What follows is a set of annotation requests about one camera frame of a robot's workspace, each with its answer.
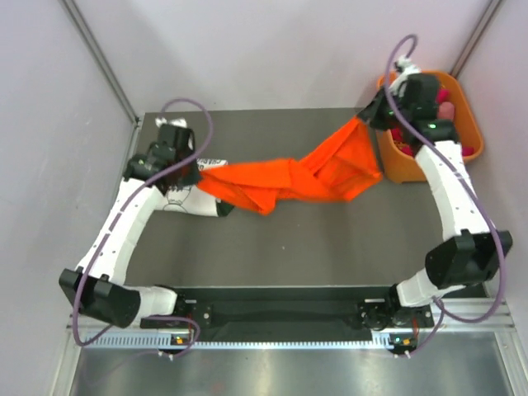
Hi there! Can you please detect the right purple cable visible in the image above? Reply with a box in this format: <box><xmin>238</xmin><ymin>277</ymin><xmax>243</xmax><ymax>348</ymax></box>
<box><xmin>384</xmin><ymin>34</ymin><xmax>509</xmax><ymax>358</ymax></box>

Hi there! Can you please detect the purple cable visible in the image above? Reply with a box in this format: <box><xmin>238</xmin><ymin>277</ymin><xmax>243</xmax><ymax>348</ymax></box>
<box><xmin>72</xmin><ymin>97</ymin><xmax>215</xmax><ymax>356</ymax></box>
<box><xmin>384</xmin><ymin>34</ymin><xmax>509</xmax><ymax>358</ymax></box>

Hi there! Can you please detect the orange plastic basket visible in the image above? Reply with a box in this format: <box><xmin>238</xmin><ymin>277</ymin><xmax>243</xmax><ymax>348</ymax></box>
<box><xmin>377</xmin><ymin>70</ymin><xmax>484</xmax><ymax>184</ymax></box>

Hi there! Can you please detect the salmon pink t-shirt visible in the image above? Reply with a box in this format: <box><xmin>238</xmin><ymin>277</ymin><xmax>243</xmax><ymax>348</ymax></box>
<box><xmin>437</xmin><ymin>101</ymin><xmax>455</xmax><ymax>121</ymax></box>

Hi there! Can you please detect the white printed folded t-shirt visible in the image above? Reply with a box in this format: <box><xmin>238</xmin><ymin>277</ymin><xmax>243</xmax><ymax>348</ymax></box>
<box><xmin>154</xmin><ymin>157</ymin><xmax>229</xmax><ymax>219</ymax></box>

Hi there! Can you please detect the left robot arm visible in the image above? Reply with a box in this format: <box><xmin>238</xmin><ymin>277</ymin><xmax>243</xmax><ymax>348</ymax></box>
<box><xmin>59</xmin><ymin>118</ymin><xmax>215</xmax><ymax>328</ymax></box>

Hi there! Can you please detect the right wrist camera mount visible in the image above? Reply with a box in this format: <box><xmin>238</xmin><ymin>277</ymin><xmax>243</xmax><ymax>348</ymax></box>
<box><xmin>389</xmin><ymin>55</ymin><xmax>422</xmax><ymax>97</ymax></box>

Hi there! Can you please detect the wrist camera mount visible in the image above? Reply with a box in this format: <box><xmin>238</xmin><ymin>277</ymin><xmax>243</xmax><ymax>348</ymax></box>
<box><xmin>155</xmin><ymin>117</ymin><xmax>187</xmax><ymax>129</ymax></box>
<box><xmin>389</xmin><ymin>55</ymin><xmax>422</xmax><ymax>97</ymax></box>

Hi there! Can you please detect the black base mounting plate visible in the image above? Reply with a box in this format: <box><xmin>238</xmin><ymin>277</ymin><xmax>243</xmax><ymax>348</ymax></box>
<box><xmin>139</xmin><ymin>283</ymin><xmax>434</xmax><ymax>342</ymax></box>

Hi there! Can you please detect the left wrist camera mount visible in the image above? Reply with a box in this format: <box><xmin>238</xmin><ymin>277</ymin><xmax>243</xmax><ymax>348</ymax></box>
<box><xmin>155</xmin><ymin>117</ymin><xmax>187</xmax><ymax>129</ymax></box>

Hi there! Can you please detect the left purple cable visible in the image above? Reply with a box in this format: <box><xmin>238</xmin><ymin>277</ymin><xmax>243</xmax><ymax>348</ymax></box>
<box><xmin>72</xmin><ymin>97</ymin><xmax>215</xmax><ymax>356</ymax></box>

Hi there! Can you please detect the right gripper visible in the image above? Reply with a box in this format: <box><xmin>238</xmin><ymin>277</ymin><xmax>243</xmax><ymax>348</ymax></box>
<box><xmin>357</xmin><ymin>85</ymin><xmax>413</xmax><ymax>132</ymax></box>

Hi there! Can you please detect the dark green folded t-shirt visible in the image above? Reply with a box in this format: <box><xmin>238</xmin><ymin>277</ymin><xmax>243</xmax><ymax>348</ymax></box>
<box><xmin>215</xmin><ymin>199</ymin><xmax>234</xmax><ymax>217</ymax></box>

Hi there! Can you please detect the aluminium frame extrusion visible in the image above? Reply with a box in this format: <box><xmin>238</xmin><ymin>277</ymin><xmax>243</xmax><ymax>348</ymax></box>
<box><xmin>78</xmin><ymin>298</ymin><xmax>516</xmax><ymax>335</ymax></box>

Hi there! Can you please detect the slotted cable duct rail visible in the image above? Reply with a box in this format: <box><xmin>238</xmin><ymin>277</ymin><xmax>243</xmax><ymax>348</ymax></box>
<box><xmin>88</xmin><ymin>330</ymin><xmax>416</xmax><ymax>354</ymax></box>

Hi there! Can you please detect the orange t-shirt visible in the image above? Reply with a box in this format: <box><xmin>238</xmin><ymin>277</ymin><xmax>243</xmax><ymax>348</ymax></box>
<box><xmin>198</xmin><ymin>116</ymin><xmax>383</xmax><ymax>215</ymax></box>

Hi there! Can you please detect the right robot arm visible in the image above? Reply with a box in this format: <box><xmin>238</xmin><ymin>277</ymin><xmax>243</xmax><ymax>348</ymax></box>
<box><xmin>358</xmin><ymin>72</ymin><xmax>512</xmax><ymax>327</ymax></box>

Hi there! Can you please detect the magenta t-shirt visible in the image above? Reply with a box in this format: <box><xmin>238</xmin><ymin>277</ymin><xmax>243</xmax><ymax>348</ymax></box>
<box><xmin>391</xmin><ymin>87</ymin><xmax>475</xmax><ymax>157</ymax></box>

